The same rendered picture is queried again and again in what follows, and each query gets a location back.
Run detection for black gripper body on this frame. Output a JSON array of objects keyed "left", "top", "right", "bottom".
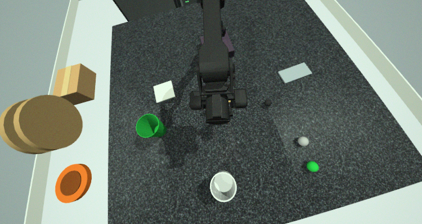
[{"left": 190, "top": 88, "right": 248, "bottom": 110}]

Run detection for white square block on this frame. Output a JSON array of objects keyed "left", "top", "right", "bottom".
[{"left": 154, "top": 80, "right": 175, "bottom": 103}]

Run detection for green cup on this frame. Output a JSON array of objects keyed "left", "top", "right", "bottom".
[{"left": 136, "top": 114, "right": 166, "bottom": 138}]

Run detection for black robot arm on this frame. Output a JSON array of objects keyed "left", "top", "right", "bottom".
[{"left": 196, "top": 0, "right": 235, "bottom": 124}]

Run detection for green ball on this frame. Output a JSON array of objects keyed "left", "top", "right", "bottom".
[{"left": 307, "top": 161, "right": 319, "bottom": 172}]

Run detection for white ball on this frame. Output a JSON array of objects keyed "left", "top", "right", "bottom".
[{"left": 298, "top": 136, "right": 309, "bottom": 146}]

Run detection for white cup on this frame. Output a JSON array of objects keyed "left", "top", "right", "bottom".
[{"left": 210, "top": 171, "right": 237, "bottom": 202}]

